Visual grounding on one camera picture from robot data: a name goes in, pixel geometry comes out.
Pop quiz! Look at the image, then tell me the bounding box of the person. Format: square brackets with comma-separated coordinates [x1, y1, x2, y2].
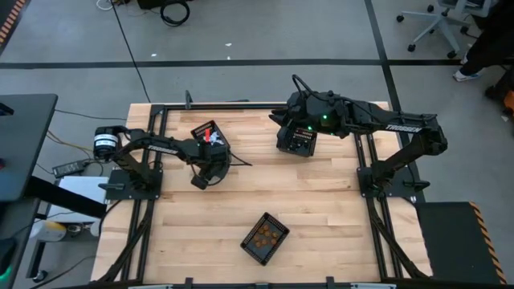
[452, 0, 514, 83]

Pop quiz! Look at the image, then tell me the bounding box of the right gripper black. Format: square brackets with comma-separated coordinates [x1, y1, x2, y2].
[267, 91, 342, 136]

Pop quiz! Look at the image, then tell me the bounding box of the black aluminium table frame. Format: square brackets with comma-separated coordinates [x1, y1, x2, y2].
[90, 90, 434, 289]

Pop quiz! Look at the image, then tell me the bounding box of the black equipment box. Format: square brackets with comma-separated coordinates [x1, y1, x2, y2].
[136, 0, 194, 10]

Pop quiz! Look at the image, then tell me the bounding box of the person's foot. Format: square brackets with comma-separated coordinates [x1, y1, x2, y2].
[452, 68, 482, 83]

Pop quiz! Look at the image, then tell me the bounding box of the black desk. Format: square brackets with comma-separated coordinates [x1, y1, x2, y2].
[0, 94, 59, 201]

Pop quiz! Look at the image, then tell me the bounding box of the office chair base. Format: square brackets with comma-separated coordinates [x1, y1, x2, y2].
[395, 0, 499, 60]

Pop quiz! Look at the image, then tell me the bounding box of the long black floor cable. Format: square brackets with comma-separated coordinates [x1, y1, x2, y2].
[110, 0, 152, 104]

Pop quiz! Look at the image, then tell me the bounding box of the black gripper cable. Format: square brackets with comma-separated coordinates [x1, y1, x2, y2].
[292, 74, 318, 101]
[188, 151, 253, 188]

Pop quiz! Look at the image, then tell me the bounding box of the black hazard-striped floor mat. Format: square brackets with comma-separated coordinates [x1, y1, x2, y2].
[0, 0, 27, 53]

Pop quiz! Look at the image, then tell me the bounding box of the black and orange object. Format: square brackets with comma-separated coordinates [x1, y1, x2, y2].
[483, 75, 514, 117]

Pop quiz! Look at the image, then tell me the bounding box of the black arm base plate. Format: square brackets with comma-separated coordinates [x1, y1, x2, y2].
[98, 168, 164, 201]
[357, 166, 431, 198]

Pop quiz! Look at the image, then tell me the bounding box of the black power adapter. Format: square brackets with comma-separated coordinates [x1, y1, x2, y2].
[51, 159, 90, 179]

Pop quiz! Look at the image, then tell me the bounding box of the white and yellow container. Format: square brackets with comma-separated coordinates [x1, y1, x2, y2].
[30, 219, 67, 242]

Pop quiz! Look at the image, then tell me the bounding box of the white box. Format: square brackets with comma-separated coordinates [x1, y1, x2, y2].
[47, 175, 110, 224]

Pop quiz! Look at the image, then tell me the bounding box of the black slotted plastic basket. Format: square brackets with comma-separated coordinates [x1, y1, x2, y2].
[275, 126, 318, 158]
[239, 211, 291, 267]
[190, 119, 230, 152]

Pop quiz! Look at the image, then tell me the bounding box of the black hazard-striped platform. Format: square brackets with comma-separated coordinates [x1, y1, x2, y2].
[415, 201, 509, 286]

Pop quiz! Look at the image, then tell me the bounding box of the coiled black cable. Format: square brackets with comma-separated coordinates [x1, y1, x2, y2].
[159, 0, 191, 28]

